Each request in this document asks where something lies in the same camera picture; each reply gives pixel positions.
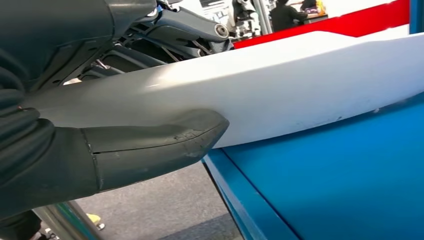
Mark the person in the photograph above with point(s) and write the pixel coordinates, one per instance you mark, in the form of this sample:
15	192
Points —
286	16

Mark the blue metal shelf rack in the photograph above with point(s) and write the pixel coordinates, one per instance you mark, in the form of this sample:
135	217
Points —
331	185

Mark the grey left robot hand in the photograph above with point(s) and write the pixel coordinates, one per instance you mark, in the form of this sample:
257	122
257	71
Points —
149	149

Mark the red barrier belt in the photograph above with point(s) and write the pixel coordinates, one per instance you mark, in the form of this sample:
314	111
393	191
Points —
331	24

